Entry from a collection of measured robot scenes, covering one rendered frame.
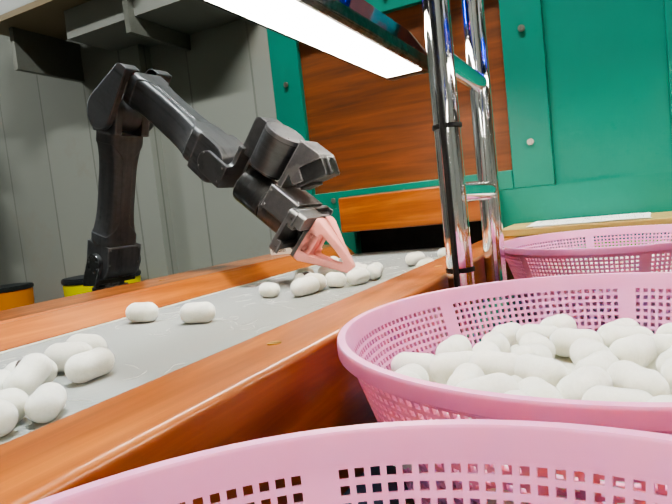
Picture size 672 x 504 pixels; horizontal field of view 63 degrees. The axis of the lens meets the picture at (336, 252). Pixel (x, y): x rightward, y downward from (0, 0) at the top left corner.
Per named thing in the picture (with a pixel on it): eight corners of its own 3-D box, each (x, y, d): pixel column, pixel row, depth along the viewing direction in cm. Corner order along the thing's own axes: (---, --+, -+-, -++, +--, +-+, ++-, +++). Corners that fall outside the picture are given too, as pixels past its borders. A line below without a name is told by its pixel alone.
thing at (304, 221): (372, 247, 75) (322, 207, 78) (349, 253, 68) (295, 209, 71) (347, 286, 77) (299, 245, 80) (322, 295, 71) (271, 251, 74)
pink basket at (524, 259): (604, 355, 52) (597, 254, 51) (466, 312, 77) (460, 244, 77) (816, 312, 58) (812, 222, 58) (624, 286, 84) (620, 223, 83)
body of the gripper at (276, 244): (337, 212, 80) (300, 183, 82) (300, 216, 71) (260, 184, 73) (315, 248, 82) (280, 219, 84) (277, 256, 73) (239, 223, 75)
